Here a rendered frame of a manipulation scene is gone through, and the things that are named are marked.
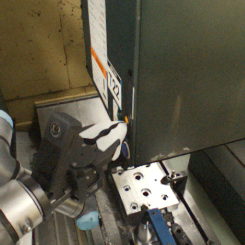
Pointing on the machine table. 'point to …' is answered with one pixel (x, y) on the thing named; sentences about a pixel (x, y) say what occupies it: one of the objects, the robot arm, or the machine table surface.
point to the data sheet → (98, 29)
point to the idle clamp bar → (179, 234)
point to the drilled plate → (150, 185)
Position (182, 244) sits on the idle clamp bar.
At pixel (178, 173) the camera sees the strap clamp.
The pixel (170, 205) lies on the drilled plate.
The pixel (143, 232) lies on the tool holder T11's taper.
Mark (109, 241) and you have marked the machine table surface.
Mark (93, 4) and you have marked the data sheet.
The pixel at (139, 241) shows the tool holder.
